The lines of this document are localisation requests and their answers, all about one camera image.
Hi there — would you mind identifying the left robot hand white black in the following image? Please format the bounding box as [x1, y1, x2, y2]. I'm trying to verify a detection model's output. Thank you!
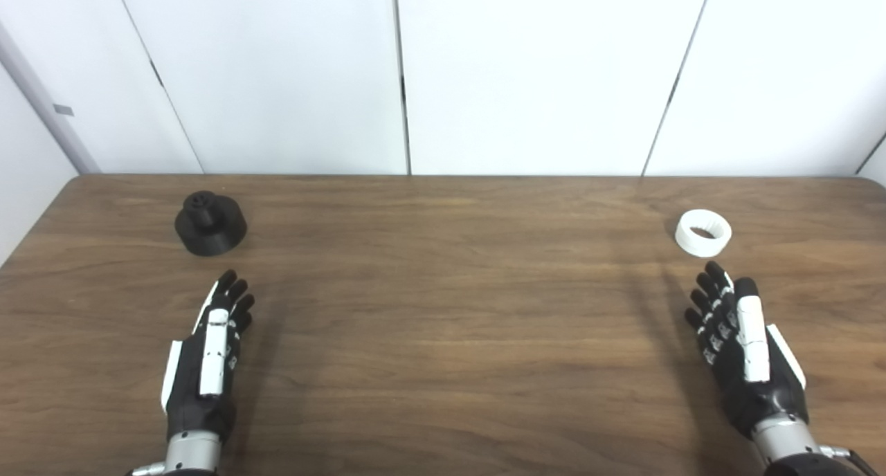
[161, 269, 255, 443]

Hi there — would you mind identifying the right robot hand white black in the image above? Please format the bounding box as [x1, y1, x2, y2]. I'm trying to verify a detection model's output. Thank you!
[684, 260, 809, 441]

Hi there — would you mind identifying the round black stepped part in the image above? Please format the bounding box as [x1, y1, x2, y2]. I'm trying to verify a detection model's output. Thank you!
[174, 190, 248, 257]

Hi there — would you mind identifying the white toothed ring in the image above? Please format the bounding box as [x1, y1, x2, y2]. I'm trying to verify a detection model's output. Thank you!
[674, 209, 733, 258]

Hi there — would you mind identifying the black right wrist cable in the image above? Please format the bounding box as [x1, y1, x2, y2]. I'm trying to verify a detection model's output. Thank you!
[820, 446, 886, 476]

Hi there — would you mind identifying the gray partition post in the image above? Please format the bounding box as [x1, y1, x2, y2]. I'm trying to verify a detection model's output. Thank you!
[0, 23, 103, 176]

